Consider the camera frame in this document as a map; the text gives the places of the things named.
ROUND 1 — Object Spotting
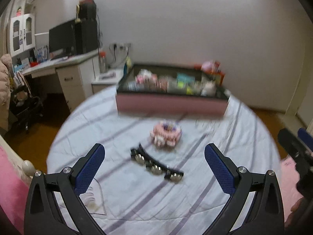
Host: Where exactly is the black power cable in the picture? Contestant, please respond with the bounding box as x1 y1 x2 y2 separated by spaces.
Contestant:
108 44 130 69

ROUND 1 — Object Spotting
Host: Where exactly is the black computer tower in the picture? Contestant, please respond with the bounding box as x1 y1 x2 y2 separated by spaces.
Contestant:
75 18 99 54

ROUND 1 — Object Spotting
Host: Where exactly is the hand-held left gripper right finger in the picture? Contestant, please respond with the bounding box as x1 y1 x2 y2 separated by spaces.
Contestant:
204 143 285 235

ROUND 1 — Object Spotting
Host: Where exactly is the pink storage box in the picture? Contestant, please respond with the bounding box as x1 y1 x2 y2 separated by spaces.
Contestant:
115 64 230 118

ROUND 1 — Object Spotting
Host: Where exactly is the black office chair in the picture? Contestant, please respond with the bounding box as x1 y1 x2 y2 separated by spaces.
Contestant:
8 86 44 134

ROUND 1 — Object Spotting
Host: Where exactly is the red-capped bottle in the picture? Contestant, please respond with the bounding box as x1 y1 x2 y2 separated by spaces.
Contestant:
98 51 108 73

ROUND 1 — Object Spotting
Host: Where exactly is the yellow snack bag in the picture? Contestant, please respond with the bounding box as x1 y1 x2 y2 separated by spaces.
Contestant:
123 56 132 76

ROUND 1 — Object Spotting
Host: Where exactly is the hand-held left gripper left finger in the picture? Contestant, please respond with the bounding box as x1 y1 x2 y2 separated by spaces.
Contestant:
24 143 105 235

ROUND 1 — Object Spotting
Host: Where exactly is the white bed post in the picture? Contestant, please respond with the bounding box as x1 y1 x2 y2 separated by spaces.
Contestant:
0 135 36 177

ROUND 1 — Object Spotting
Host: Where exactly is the person's right hand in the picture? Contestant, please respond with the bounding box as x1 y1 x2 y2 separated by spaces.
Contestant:
285 198 305 229

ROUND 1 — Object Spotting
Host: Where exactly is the pink bedding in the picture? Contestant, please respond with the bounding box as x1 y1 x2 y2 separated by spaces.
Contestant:
0 144 30 235

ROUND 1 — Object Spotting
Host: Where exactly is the blue and white box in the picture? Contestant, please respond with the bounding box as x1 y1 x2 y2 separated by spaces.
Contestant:
35 46 48 60

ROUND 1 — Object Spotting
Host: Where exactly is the pink plush toy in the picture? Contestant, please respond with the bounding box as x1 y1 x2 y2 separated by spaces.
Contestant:
201 61 216 71

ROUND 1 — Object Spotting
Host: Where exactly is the black monitor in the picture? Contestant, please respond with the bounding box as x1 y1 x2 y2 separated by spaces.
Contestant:
49 20 76 58

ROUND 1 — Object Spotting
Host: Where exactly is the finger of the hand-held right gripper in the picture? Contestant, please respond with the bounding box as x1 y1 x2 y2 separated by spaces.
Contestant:
277 128 309 167
297 128 313 157

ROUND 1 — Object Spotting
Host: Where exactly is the white nightstand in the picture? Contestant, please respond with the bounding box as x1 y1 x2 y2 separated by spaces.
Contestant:
92 69 124 95

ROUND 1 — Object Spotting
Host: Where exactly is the pink block figure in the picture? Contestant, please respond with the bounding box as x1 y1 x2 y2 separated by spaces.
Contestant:
150 120 183 147

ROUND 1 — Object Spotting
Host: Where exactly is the black speaker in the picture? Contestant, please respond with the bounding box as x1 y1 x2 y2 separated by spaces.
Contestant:
79 2 97 20

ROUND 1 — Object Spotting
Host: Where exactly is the white desk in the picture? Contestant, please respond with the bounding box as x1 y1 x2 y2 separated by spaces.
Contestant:
22 50 101 113

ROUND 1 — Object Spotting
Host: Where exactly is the black beaded hair clip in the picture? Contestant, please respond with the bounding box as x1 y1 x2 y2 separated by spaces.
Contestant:
130 143 184 183

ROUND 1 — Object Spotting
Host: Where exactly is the red toy box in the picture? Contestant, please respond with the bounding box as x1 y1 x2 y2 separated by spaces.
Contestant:
194 64 225 86

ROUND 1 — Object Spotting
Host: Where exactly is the pink quilt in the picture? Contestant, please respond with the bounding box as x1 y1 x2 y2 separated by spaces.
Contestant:
279 158 304 201

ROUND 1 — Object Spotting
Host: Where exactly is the pink jacket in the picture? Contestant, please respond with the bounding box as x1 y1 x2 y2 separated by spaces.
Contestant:
0 54 13 130

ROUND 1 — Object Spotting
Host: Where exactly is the white glass-door cabinet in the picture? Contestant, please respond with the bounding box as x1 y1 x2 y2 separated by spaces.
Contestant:
9 13 36 54

